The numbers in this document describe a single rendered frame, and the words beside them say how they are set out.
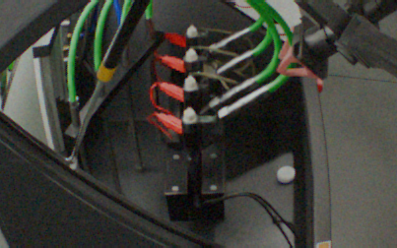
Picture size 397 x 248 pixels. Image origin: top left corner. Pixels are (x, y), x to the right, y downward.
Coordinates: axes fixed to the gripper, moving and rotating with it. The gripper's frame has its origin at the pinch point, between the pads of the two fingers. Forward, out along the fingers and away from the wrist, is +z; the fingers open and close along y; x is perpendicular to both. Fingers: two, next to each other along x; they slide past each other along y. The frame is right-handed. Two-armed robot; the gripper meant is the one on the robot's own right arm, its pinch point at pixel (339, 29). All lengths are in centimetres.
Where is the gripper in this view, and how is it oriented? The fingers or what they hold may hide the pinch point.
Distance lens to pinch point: 134.9
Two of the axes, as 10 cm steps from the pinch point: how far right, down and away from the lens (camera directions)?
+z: -6.6, 4.1, 6.3
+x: -2.6, 6.7, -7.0
